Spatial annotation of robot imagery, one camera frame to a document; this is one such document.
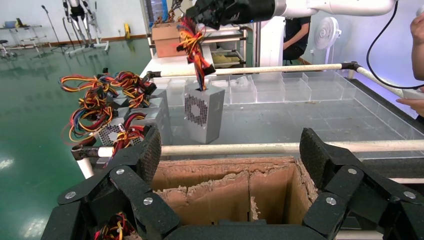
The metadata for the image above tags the long black arm cable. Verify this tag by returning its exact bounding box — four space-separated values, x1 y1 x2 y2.
365 0 424 91

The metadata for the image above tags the black round stool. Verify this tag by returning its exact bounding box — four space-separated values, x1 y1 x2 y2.
0 39 12 59

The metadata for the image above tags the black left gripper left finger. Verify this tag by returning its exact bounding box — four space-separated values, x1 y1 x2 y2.
56 125 182 240

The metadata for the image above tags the seated person in black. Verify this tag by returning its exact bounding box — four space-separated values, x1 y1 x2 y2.
282 15 313 63

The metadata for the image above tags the bare person hand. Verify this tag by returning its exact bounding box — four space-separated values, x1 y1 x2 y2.
395 97 424 117

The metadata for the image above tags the white table leg pipe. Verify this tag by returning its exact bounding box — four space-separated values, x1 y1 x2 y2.
76 158 96 180

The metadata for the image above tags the brown cardboard box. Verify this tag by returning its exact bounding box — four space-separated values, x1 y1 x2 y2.
125 155 321 240

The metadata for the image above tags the white table rail pipe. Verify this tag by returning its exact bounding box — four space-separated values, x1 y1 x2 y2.
158 62 345 78
356 65 424 100
96 139 424 158

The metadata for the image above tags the metal shelf rack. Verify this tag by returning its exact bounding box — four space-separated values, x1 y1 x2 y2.
198 25 249 68

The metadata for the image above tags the clear acrylic divider tray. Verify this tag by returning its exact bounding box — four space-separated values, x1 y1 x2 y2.
150 70 424 142

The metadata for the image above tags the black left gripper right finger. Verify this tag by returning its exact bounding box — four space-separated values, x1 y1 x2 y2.
299 127 424 240

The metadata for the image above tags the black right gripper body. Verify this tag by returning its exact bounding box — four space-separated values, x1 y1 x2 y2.
211 0 276 30

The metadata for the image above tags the bare person forearm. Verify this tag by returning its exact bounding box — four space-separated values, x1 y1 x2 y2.
410 12 424 82

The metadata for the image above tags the grey work table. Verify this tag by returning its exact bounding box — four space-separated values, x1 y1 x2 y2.
0 18 45 51

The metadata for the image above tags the open cardboard box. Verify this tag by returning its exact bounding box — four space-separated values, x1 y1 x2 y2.
153 165 296 227

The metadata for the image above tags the white handheld controller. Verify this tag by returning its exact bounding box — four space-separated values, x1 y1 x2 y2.
401 88 424 101

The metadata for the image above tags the wire bundle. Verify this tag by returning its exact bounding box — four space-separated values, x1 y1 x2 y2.
175 16 227 146
93 211 137 240

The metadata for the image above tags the white standing fan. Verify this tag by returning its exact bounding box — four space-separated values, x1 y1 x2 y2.
313 16 343 66

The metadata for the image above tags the white robot body column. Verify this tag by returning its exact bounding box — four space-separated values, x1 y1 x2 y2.
254 16 286 68

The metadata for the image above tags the grey power supply with wires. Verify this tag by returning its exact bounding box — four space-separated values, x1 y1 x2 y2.
97 111 163 158
61 91 119 147
58 70 170 115

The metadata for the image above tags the black tripod stand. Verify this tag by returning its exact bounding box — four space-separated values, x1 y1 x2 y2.
40 4 69 55

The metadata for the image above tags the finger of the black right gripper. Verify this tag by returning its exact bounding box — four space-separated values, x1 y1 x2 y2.
198 15 220 30
185 0 217 21

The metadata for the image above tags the cardboard box with wires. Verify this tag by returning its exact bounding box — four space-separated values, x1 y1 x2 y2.
150 0 187 59

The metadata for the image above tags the humanoid robot on stand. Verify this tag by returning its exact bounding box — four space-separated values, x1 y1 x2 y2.
62 0 111 56

